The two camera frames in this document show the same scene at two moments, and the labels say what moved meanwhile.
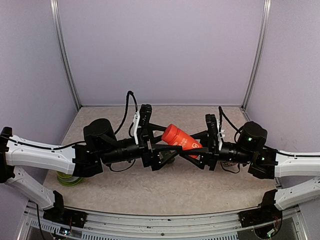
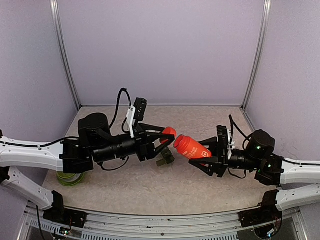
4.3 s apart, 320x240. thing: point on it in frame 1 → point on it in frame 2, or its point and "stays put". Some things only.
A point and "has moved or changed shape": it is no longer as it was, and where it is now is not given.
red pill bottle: (172, 135) has moved or changed shape
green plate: (68, 180) stays put
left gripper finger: (154, 127) stays put
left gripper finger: (161, 152) → (165, 140)
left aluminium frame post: (56, 18) stays put
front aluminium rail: (107, 225) stays put
